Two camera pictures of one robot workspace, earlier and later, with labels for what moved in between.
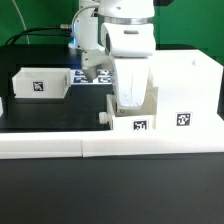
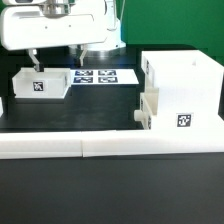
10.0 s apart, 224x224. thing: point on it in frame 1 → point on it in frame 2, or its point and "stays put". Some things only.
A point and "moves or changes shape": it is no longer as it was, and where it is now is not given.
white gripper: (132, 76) → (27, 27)
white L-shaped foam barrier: (97, 144) stays put
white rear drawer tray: (41, 82) stays put
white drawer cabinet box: (188, 85) stays put
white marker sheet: (105, 77) stays put
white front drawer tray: (138, 118) moves or changes shape
